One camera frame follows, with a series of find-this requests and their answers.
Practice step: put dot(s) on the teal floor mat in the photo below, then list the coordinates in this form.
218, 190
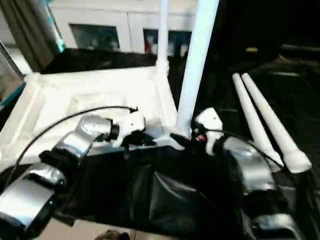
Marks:
12, 95

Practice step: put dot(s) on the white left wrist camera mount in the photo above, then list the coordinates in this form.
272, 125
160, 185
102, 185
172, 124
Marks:
132, 122

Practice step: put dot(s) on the white plastic table top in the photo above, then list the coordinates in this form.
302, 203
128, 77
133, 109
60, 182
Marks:
75, 90

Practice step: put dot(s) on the grey curtain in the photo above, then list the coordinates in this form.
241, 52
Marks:
25, 32

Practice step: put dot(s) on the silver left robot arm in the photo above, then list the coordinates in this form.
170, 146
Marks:
82, 135

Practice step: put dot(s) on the white plastic table leg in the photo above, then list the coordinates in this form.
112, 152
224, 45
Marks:
197, 62
272, 120
252, 120
163, 32

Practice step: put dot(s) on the white glass-door cabinet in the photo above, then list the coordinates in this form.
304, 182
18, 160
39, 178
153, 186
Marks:
125, 15

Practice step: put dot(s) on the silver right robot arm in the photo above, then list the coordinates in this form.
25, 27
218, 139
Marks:
252, 165

